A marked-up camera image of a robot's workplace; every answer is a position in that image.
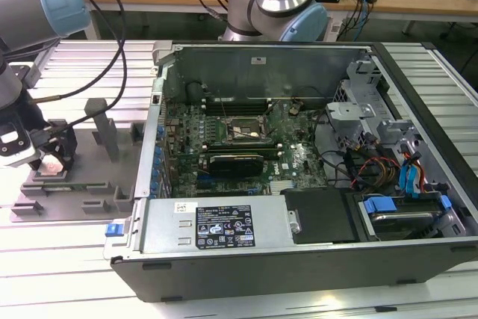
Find black camera cable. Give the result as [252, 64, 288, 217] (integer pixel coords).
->
[48, 0, 130, 137]

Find black graphics card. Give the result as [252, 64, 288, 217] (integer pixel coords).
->
[206, 151, 265, 179]

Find RAM slot with black clip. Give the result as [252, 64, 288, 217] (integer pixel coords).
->
[201, 110, 272, 116]
[201, 102, 272, 108]
[204, 140, 273, 146]

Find RAM slot with white clip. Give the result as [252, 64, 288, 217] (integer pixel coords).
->
[201, 97, 272, 103]
[203, 143, 276, 149]
[201, 105, 272, 111]

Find hard disk in blue carrier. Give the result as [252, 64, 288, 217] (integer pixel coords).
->
[357, 193, 455, 242]

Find black cable with brass plug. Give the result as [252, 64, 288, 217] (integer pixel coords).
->
[28, 0, 128, 105]

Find silver power supply unit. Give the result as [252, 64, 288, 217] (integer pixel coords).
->
[131, 194, 297, 257]

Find black wire bundle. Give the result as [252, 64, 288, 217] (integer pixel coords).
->
[311, 108, 329, 140]

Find red and yellow wires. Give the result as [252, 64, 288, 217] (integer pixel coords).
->
[350, 155, 400, 190]

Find black plastic cover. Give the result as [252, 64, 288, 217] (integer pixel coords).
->
[279, 187, 361, 244]

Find grey metal drive cage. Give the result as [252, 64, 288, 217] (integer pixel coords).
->
[323, 55, 425, 155]

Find blue flat wire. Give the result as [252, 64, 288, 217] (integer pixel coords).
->
[398, 150, 423, 200]

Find white barcode tag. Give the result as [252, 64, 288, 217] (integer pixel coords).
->
[330, 19, 344, 42]

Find metal locking lever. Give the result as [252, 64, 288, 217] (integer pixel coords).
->
[217, 90, 229, 119]

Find blue network cable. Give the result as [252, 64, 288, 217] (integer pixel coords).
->
[350, 0, 370, 40]

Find silver CPU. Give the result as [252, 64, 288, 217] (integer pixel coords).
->
[40, 157, 63, 177]

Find grey parts rack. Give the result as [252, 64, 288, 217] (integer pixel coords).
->
[9, 97, 147, 225]

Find dark grey PC case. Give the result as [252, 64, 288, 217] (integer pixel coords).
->
[110, 40, 478, 303]

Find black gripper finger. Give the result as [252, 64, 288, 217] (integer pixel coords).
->
[28, 152, 49, 173]
[55, 127, 78, 175]

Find green motherboard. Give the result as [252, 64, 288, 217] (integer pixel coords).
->
[159, 99, 332, 199]

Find silver finned heatsink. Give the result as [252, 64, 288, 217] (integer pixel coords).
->
[269, 179, 300, 196]

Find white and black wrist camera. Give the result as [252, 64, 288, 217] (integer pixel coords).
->
[0, 120, 43, 167]

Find CPU socket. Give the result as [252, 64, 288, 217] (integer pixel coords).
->
[220, 114, 270, 144]

